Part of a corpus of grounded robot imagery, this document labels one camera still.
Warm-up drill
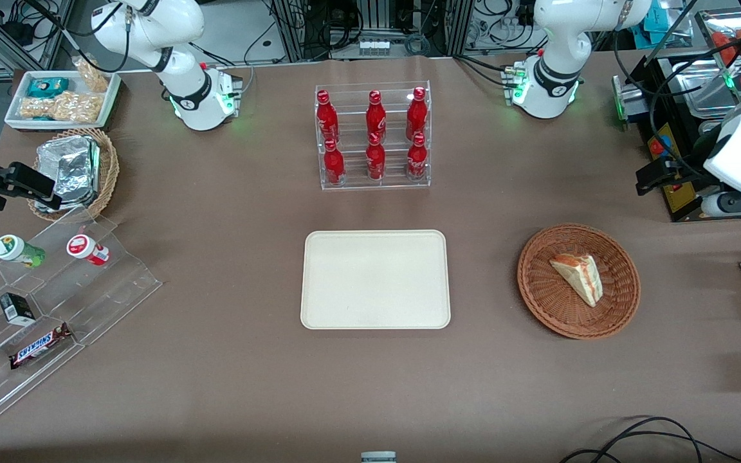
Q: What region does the white rectangular snack tray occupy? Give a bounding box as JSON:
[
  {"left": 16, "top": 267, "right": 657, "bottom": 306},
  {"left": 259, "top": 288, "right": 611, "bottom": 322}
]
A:
[{"left": 3, "top": 69, "right": 122, "bottom": 132}]

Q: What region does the steel tray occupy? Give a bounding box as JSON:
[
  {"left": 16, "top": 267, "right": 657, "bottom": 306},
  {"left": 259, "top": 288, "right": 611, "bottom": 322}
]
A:
[{"left": 668, "top": 57, "right": 741, "bottom": 120}]

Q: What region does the black cable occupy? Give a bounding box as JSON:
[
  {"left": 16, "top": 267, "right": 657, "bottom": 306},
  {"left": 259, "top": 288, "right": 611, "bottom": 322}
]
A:
[{"left": 560, "top": 416, "right": 741, "bottom": 463}]

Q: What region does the teal snack package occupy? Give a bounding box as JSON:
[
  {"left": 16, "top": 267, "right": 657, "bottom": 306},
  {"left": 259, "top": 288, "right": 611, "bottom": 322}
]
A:
[{"left": 26, "top": 77, "right": 71, "bottom": 99}]

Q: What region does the silver block with green light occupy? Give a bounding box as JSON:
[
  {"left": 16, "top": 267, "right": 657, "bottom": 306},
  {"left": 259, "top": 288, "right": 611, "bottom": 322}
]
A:
[{"left": 611, "top": 75, "right": 649, "bottom": 131}]

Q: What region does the cream plastic tray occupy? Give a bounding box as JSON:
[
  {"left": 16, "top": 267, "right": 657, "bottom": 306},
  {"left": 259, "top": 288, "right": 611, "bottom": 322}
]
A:
[{"left": 300, "top": 230, "right": 452, "bottom": 331}]

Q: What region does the brown wicker basket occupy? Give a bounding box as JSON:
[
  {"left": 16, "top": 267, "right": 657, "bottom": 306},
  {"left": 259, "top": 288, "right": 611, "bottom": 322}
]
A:
[{"left": 517, "top": 222, "right": 642, "bottom": 340}]

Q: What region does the teal box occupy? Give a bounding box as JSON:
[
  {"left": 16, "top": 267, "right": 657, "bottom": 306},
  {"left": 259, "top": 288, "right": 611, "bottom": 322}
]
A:
[{"left": 642, "top": 0, "right": 672, "bottom": 34}]

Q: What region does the white power strip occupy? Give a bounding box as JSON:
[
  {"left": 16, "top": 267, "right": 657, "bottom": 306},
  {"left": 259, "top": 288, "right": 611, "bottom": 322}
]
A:
[{"left": 357, "top": 38, "right": 392, "bottom": 58}]

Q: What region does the triangular sandwich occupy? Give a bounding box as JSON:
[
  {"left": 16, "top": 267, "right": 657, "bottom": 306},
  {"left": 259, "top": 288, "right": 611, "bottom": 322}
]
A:
[{"left": 549, "top": 253, "right": 604, "bottom": 308}]

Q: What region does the green yogurt cup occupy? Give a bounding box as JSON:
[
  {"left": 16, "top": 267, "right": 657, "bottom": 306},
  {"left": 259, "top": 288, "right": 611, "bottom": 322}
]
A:
[{"left": 0, "top": 234, "right": 47, "bottom": 269}]

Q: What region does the red yogurt cup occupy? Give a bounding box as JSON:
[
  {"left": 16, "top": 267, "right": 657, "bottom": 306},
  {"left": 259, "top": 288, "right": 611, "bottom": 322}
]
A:
[{"left": 66, "top": 234, "right": 111, "bottom": 267}]

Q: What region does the snickers chocolate bar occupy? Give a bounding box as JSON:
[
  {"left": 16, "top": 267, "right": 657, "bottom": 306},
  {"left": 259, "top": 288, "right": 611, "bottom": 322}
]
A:
[{"left": 8, "top": 322, "right": 74, "bottom": 370}]

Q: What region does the wide clear nut bag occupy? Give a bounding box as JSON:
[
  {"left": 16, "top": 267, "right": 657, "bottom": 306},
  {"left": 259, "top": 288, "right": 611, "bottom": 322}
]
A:
[{"left": 19, "top": 91, "right": 105, "bottom": 124}]

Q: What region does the clear acrylic bottle rack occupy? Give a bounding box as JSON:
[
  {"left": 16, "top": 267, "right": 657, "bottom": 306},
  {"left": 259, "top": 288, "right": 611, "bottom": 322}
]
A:
[{"left": 314, "top": 81, "right": 433, "bottom": 191}]

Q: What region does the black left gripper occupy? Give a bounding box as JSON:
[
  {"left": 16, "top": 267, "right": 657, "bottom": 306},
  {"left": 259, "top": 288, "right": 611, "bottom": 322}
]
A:
[{"left": 635, "top": 158, "right": 709, "bottom": 197}]

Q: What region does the clear acrylic stepped shelf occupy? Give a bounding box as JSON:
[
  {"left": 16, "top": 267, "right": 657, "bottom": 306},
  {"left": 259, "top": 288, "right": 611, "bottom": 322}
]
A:
[{"left": 0, "top": 206, "right": 163, "bottom": 435}]

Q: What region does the small black carton box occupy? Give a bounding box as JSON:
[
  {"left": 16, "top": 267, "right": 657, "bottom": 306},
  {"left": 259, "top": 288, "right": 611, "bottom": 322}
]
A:
[{"left": 0, "top": 292, "right": 37, "bottom": 325}]

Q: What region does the red cola bottle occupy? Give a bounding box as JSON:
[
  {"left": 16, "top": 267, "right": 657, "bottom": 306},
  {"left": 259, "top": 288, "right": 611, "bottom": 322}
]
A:
[
  {"left": 323, "top": 138, "right": 347, "bottom": 186},
  {"left": 405, "top": 86, "right": 428, "bottom": 138},
  {"left": 365, "top": 89, "right": 388, "bottom": 140},
  {"left": 316, "top": 89, "right": 340, "bottom": 143},
  {"left": 407, "top": 131, "right": 429, "bottom": 181},
  {"left": 365, "top": 132, "right": 387, "bottom": 183}
]

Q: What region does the light wicker basket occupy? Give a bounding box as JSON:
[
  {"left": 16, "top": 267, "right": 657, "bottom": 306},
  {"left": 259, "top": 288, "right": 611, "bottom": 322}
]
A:
[{"left": 26, "top": 127, "right": 121, "bottom": 223}]

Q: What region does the white robot right side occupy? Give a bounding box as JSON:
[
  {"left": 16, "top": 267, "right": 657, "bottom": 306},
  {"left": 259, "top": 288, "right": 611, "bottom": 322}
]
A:
[{"left": 639, "top": 50, "right": 741, "bottom": 223}]

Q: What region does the small clear nut bag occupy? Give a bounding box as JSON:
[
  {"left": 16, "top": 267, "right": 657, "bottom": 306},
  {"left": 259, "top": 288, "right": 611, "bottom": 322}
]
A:
[{"left": 73, "top": 56, "right": 111, "bottom": 93}]

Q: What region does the aluminium foil container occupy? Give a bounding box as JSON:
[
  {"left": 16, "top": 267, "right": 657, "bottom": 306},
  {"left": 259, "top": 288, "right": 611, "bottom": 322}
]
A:
[{"left": 33, "top": 134, "right": 102, "bottom": 213}]

